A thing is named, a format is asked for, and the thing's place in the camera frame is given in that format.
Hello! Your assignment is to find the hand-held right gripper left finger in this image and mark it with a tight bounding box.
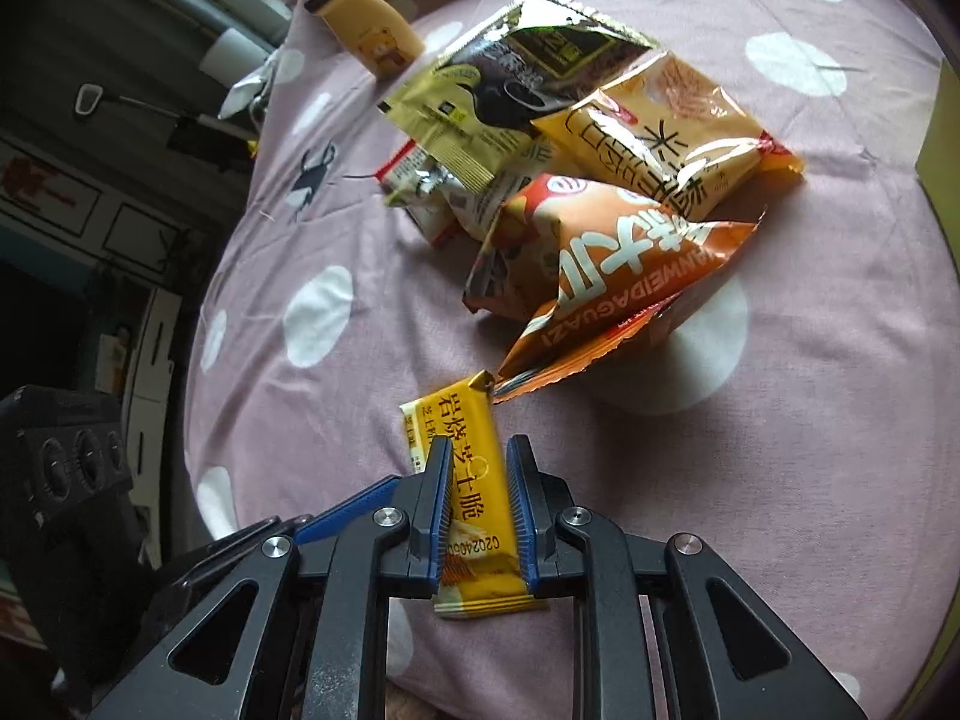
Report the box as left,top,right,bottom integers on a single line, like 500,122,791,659
90,439,454,720

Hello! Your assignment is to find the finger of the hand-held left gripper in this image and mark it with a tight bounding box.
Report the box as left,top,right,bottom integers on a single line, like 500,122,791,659
178,475,399,592

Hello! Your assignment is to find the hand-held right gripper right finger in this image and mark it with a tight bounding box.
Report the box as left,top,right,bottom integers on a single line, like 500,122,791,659
508,435,867,720

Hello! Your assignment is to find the yellow snack bar packet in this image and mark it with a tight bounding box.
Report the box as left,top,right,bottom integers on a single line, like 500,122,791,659
401,370,550,620

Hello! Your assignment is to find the orange sunflower seed bag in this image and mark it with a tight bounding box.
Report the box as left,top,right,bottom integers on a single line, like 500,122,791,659
463,172,767,400

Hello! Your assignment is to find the yellow rice cracker bag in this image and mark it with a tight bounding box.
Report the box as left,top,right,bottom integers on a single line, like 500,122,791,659
531,51,805,209

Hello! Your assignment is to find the white cabinet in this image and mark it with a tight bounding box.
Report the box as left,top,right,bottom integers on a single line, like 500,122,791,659
124,291,185,425

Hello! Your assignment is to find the pale olive snack packet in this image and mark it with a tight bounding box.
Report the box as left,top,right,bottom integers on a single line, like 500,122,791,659
441,142,578,242

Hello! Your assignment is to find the small red white snack packet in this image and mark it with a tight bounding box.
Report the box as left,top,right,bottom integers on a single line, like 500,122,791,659
377,139,462,250

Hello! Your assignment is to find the pink polka dot bedsheet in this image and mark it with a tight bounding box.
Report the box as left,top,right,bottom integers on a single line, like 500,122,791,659
180,0,960,720

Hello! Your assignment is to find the white carabiner with rod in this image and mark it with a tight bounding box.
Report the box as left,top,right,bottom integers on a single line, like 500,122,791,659
73,82,182,121

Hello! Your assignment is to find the olive and black snack packet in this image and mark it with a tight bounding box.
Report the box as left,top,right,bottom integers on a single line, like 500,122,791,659
377,0,661,194

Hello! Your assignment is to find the white cup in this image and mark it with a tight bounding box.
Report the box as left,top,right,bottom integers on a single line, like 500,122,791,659
201,28,272,85

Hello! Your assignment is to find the tan drink bottle brown cap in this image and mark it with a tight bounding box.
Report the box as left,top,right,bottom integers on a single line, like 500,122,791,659
306,0,425,77

